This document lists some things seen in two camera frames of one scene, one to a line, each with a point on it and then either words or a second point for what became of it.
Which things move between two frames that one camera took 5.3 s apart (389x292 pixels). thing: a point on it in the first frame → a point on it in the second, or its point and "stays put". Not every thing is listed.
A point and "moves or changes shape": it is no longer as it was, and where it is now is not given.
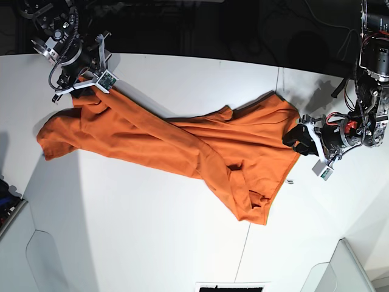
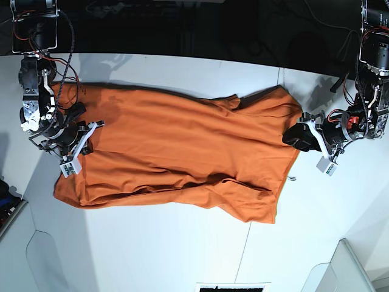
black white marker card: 233,286 stays put
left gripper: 76,69 → 69,139
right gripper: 332,132 stays put
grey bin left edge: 11,205 stays put
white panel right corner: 343,273 stays put
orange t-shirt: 245,151 moves or changes shape
